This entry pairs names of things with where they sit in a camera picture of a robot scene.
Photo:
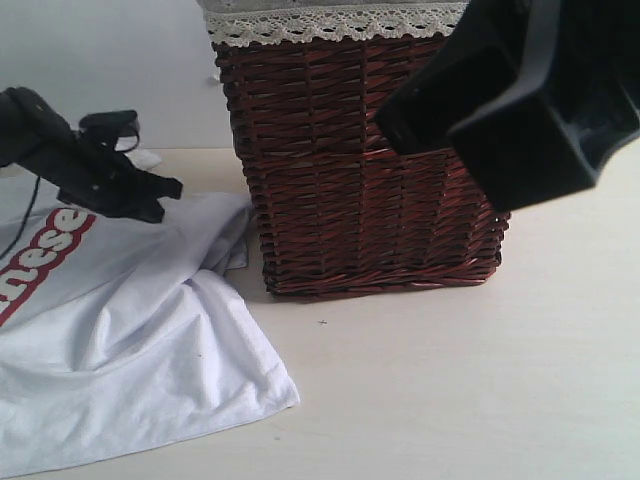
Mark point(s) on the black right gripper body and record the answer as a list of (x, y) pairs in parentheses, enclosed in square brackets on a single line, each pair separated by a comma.
[(573, 104)]

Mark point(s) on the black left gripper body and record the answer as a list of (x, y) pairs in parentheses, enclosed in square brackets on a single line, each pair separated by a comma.
[(99, 179)]

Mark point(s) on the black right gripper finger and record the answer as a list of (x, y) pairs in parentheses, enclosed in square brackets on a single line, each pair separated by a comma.
[(476, 63)]

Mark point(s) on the white t-shirt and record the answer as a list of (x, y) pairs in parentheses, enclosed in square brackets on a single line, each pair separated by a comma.
[(119, 336)]

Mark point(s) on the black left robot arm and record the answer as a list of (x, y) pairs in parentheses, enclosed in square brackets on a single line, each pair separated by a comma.
[(25, 115)]

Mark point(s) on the dark brown wicker basket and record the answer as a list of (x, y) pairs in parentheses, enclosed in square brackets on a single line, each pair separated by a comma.
[(339, 213)]

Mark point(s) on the white lace crochet cloth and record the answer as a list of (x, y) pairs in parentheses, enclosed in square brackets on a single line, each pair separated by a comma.
[(241, 23)]

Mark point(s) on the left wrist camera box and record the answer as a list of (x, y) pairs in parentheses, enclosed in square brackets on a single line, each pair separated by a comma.
[(108, 128)]

